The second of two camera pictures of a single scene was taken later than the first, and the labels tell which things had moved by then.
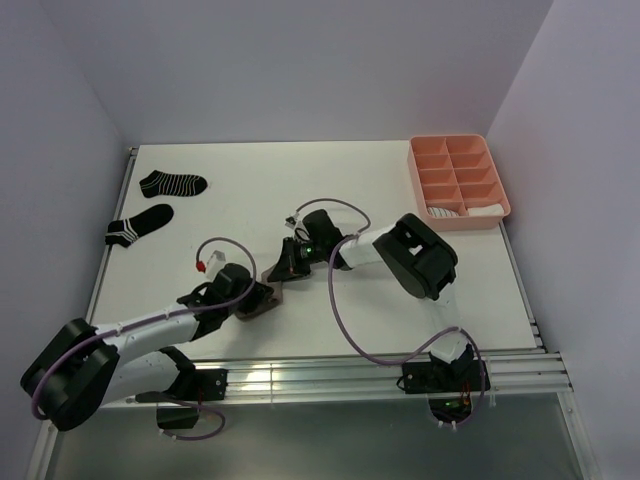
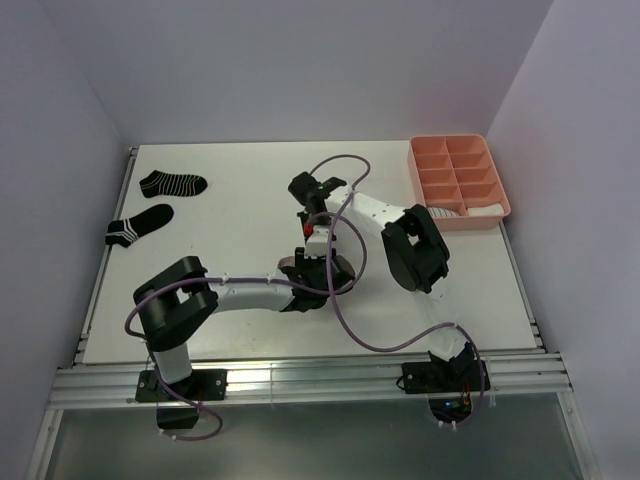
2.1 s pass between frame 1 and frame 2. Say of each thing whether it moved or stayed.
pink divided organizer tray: stayed
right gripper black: moved
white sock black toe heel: stayed
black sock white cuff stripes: stayed
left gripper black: moved
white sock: stayed
